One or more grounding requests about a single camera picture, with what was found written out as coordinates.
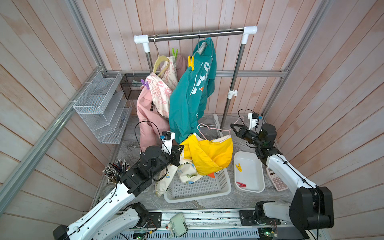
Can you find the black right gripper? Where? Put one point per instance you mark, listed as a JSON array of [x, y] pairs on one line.
[[243, 133]]

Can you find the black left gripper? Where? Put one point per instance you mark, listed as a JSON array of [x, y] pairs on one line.
[[175, 154]]

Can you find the yellow jacket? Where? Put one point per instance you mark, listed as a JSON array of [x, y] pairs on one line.
[[221, 153]]

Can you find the yellow clothespin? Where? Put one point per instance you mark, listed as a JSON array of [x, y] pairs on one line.
[[238, 166], [191, 63]]

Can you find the red clothespin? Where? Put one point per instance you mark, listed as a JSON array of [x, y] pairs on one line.
[[241, 185]]

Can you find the pink wire hanger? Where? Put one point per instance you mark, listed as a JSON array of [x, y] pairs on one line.
[[213, 130]]

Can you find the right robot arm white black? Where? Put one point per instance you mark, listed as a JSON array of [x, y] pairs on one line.
[[312, 206]]

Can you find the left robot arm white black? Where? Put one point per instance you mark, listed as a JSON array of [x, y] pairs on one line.
[[120, 192]]

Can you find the yellow-green plastic hanger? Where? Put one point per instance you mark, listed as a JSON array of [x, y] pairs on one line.
[[160, 60]]

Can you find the pink jacket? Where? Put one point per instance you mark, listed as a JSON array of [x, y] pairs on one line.
[[152, 123]]

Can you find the white perforated laundry basket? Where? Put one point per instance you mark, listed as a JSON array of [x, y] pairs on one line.
[[204, 188]]

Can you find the white plastic tray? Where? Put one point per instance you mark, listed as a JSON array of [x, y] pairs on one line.
[[252, 172]]

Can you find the green sweatshirt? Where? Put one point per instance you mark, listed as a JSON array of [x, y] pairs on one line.
[[189, 99]]

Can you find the floral pink white garment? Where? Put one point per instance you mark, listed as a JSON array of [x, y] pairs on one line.
[[162, 87]]

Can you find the pink white calculator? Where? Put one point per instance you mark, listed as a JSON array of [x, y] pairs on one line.
[[276, 181]]

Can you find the purple clothespin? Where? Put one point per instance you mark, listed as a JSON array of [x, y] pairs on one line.
[[145, 84]]

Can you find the red cup of pencils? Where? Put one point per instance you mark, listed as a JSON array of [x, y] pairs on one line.
[[116, 170]]

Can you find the yellow clothespin on green sweatshirt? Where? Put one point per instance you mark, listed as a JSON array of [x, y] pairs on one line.
[[191, 63]]

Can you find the metal clothes rack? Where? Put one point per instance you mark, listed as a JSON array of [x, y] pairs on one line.
[[245, 32]]

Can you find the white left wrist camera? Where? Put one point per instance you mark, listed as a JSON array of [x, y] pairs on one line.
[[167, 141]]

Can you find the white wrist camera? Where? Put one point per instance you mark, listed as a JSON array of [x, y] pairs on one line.
[[255, 121], [167, 141]]

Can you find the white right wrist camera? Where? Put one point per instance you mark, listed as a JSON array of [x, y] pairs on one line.
[[255, 121]]

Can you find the green-white box on rail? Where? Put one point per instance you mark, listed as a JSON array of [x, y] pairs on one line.
[[177, 226]]

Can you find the dark mesh wall basket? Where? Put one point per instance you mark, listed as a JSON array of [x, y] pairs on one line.
[[132, 85]]

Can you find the white wire mesh wall shelf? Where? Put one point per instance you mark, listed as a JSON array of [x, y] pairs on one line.
[[104, 108]]

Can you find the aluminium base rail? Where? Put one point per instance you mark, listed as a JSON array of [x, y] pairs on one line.
[[215, 224]]

